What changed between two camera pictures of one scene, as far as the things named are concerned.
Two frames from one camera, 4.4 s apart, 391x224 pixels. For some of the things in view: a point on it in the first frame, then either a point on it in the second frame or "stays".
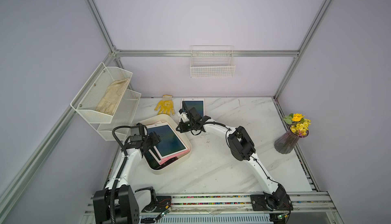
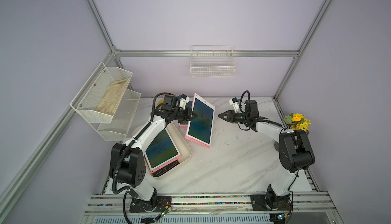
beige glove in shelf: (113, 94) stays
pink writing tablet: (171, 145) -> (200, 129)
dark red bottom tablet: (154, 163) -> (158, 173)
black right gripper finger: (182, 125) -> (229, 114)
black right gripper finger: (180, 128) -> (226, 117)
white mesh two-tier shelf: (106, 101) stays
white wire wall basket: (212, 61) stays
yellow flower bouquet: (299, 124) stays
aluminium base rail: (225, 202) stays
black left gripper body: (151, 140) -> (182, 116)
